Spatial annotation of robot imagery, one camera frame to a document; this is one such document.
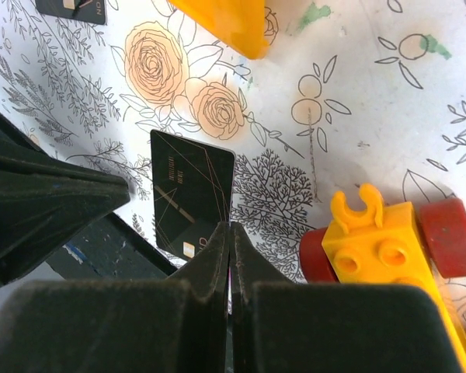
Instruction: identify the orange toy car block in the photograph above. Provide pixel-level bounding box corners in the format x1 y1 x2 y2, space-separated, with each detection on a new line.
299 183 466 371

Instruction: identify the black card on table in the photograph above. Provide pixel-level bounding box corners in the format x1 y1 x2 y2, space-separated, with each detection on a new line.
35 0 106 25

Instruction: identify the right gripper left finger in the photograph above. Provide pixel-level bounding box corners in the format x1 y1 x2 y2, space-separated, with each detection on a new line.
0 223 230 372

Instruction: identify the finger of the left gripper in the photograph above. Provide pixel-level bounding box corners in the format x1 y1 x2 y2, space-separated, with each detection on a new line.
0 114 130 287

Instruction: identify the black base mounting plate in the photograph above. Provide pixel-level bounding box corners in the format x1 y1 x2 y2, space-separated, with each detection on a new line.
30 211 175 279

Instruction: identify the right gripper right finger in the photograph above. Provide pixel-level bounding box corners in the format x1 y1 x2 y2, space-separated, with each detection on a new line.
229 222 461 372

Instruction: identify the yellow plastic bin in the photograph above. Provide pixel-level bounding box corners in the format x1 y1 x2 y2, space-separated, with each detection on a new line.
172 0 269 60

